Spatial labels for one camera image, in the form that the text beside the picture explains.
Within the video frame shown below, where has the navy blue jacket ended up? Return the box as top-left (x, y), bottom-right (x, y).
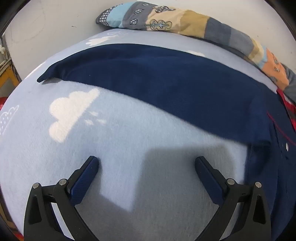
top-left (37, 43), bottom-right (296, 241)

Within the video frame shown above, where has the patchwork quilt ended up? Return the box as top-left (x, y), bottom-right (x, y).
top-left (95, 1), bottom-right (296, 102)

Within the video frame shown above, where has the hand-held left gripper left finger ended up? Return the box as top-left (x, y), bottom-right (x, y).
top-left (24, 156), bottom-right (100, 241)

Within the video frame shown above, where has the light blue cloud blanket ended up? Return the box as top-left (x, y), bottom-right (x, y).
top-left (0, 29), bottom-right (278, 241)

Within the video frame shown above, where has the yellow wooden frame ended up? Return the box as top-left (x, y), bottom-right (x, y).
top-left (0, 58), bottom-right (20, 88)

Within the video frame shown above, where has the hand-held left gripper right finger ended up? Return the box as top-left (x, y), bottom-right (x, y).
top-left (195, 156), bottom-right (271, 241)

